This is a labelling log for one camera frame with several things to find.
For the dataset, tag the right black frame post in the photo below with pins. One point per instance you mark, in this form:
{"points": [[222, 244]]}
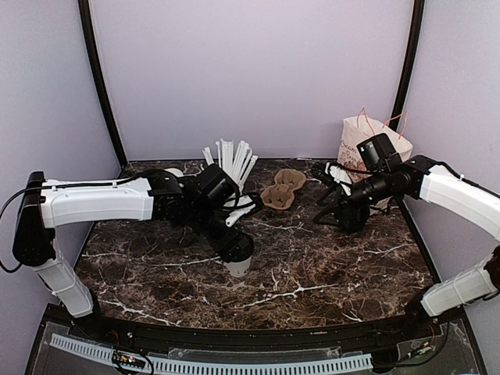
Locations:
{"points": [[410, 56]]}

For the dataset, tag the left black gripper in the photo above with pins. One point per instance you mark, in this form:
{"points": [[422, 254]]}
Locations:
{"points": [[233, 252]]}

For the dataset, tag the left black frame post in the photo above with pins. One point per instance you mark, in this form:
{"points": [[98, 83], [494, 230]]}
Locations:
{"points": [[99, 80]]}

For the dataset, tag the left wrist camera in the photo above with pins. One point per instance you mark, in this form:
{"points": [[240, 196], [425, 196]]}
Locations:
{"points": [[245, 206]]}

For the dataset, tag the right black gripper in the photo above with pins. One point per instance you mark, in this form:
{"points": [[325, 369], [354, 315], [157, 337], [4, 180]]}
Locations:
{"points": [[341, 199]]}

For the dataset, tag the brown pulp cup carrier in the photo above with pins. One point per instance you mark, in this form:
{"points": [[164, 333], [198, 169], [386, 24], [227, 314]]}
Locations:
{"points": [[281, 195]]}

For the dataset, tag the white paper coffee cup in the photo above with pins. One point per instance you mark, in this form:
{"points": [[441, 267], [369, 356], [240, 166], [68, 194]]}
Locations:
{"points": [[239, 269]]}

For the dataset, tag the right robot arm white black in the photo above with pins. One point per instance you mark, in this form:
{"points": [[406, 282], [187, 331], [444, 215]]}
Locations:
{"points": [[435, 182]]}

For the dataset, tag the white printed paper bag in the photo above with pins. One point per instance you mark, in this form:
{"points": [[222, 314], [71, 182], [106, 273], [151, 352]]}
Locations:
{"points": [[369, 145]]}

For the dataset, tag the white slotted cable duct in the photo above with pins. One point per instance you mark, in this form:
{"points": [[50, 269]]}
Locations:
{"points": [[181, 361]]}

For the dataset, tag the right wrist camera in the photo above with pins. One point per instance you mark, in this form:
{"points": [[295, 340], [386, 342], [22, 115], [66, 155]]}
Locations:
{"points": [[331, 174]]}

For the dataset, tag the stack of white paper cups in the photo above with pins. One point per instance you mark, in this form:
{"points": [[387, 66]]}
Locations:
{"points": [[176, 172]]}

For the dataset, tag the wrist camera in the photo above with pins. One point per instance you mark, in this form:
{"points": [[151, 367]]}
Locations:
{"points": [[245, 206], [331, 174]]}

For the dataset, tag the bundle of white wrapped straws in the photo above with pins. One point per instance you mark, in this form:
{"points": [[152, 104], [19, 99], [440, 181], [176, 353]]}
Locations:
{"points": [[236, 159]]}

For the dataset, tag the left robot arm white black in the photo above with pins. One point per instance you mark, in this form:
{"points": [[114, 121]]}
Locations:
{"points": [[209, 202]]}

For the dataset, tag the stack of black lids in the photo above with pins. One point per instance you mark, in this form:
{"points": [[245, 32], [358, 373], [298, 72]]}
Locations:
{"points": [[354, 222]]}

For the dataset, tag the black frame post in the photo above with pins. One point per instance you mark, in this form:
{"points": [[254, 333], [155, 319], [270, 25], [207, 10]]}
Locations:
{"points": [[99, 80], [410, 56]]}

